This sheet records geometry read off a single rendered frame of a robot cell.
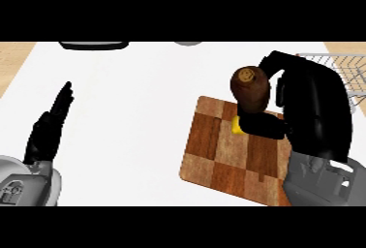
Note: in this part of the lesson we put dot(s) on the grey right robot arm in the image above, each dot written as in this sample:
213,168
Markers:
319,182

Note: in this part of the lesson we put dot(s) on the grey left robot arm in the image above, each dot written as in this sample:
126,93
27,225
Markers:
21,184

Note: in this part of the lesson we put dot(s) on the black flat appliance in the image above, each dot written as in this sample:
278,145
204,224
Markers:
95,45

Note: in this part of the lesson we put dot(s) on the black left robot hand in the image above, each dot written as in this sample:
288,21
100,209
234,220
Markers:
48,129

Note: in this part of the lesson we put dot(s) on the small grey round object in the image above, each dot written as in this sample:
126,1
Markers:
188,43

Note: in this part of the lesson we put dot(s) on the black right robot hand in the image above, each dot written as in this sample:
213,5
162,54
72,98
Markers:
315,106

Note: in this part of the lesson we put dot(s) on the small yellow object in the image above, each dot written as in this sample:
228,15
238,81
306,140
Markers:
235,126

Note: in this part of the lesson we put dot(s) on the checkered wooden cutting board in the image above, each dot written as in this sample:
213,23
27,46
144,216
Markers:
224,151

